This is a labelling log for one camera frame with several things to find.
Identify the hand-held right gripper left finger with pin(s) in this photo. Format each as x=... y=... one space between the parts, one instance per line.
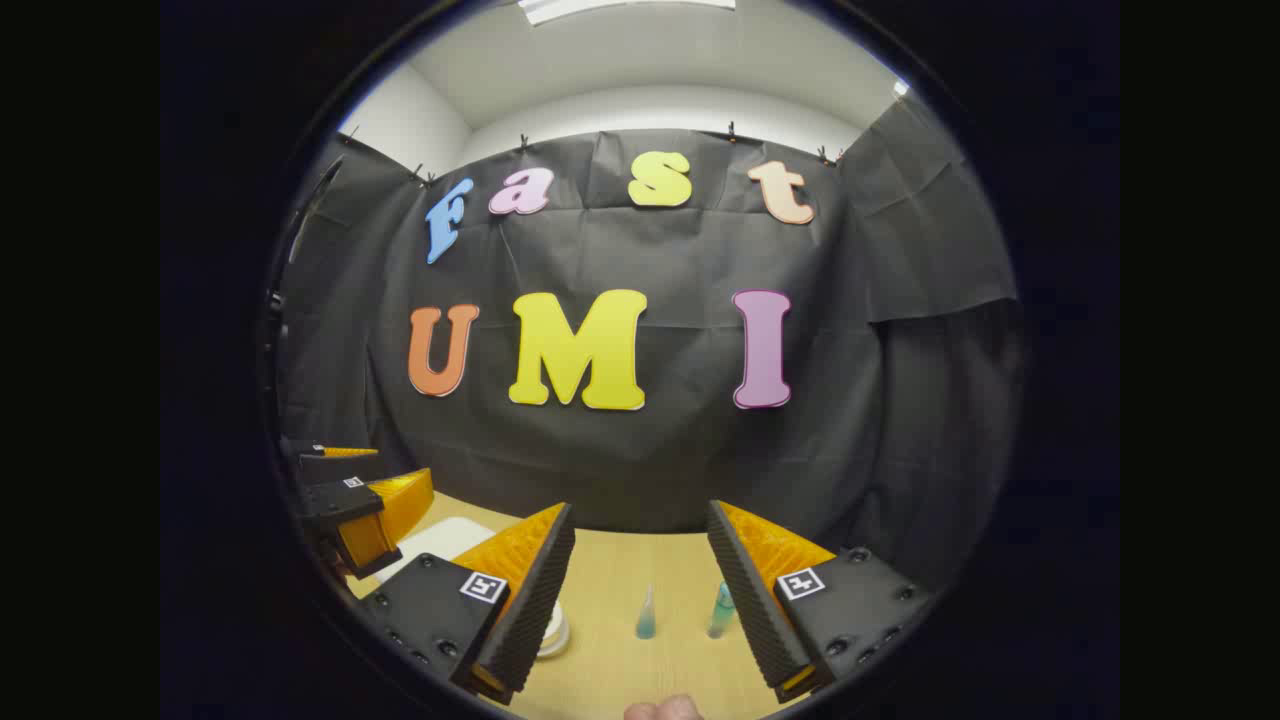
x=535 y=590

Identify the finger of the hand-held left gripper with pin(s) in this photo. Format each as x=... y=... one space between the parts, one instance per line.
x=340 y=505
x=345 y=452

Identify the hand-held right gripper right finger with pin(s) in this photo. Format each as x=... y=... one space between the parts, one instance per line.
x=745 y=590

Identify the blue round-capped bottle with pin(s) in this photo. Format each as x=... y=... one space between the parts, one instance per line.
x=721 y=610

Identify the small white cream jar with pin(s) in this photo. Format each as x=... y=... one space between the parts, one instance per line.
x=556 y=635

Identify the black backdrop cloth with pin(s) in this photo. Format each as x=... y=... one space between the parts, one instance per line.
x=650 y=450

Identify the ceiling light panel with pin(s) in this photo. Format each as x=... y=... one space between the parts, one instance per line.
x=625 y=8

